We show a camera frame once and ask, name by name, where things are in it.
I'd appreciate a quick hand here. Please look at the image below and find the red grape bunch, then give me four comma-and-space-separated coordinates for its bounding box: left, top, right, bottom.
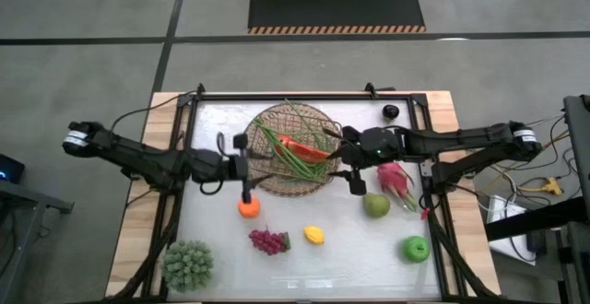
248, 228, 292, 257

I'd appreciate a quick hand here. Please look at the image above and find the green onion bunch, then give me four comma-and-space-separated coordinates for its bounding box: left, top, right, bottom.
252, 99, 340, 183

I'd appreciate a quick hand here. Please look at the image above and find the black box with blue light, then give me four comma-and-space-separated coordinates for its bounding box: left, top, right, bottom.
0, 153, 27, 185

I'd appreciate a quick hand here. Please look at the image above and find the grey metal bracket plate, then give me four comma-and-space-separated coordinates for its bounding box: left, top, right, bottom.
418, 159, 438, 180

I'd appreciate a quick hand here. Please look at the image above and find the black table beam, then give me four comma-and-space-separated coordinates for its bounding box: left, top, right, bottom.
483, 195, 590, 243

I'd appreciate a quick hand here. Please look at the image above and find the orange mandarin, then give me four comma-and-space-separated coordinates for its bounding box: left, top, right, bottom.
237, 195, 262, 219

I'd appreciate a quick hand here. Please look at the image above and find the yellow lemon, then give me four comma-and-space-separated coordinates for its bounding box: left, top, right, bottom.
303, 225, 325, 246

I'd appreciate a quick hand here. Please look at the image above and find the pale green succulent plant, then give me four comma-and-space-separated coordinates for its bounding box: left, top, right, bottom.
159, 239, 216, 295

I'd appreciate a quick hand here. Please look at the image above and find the wooden table board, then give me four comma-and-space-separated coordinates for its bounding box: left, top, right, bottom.
104, 90, 502, 298

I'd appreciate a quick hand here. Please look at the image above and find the green pear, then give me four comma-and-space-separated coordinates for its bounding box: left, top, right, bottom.
360, 191, 392, 219

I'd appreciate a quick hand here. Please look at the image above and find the red pepper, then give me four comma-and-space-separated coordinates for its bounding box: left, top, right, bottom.
275, 133, 332, 164

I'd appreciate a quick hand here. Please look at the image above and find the bright green apple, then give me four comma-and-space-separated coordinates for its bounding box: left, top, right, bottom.
402, 235, 431, 264

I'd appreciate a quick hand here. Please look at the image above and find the pink dragon fruit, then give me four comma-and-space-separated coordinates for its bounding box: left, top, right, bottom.
375, 160, 421, 213

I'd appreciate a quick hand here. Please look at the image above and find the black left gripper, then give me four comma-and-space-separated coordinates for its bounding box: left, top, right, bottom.
216, 133, 274, 204

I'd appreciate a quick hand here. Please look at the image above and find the black looped camera cable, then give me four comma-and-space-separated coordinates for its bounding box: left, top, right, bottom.
199, 131, 228, 196

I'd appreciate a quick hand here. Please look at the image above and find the woven wicker basket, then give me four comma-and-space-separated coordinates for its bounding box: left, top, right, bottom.
242, 101, 343, 198

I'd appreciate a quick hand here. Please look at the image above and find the grey metal stand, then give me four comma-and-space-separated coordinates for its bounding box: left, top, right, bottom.
0, 179, 75, 304

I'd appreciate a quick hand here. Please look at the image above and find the dark grey panel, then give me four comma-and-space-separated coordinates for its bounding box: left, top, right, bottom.
562, 94, 590, 213

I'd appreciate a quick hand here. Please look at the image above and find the yellow cable splitter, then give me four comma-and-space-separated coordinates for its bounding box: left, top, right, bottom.
520, 177, 562, 197

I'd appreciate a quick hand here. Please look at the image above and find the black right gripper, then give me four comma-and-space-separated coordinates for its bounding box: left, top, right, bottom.
324, 126, 370, 197

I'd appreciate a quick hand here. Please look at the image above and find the black aluminium table frame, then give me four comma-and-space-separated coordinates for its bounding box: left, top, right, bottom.
110, 82, 497, 303

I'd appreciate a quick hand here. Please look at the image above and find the black hazard-striped floor mat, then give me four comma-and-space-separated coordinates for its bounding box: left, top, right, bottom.
247, 0, 428, 36

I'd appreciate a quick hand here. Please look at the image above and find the white power box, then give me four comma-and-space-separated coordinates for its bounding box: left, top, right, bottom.
487, 194, 526, 225

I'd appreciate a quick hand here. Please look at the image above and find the dark purple plum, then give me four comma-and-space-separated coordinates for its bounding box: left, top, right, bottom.
382, 103, 401, 122

